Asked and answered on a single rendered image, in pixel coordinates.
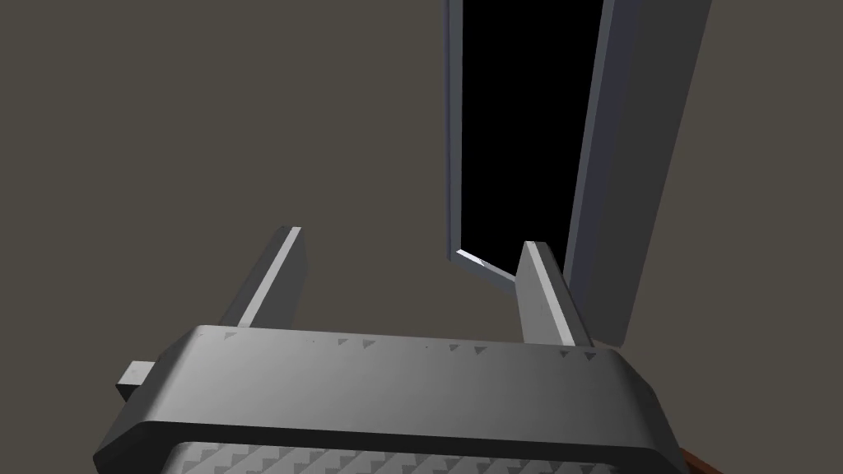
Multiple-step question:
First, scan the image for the dark window with grey frame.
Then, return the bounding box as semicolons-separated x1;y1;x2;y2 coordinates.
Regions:
441;0;714;347

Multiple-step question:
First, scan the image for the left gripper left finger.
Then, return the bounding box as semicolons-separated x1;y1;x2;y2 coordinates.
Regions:
219;225;308;330

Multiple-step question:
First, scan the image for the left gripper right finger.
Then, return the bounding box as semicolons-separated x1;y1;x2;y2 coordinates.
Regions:
514;239;594;348

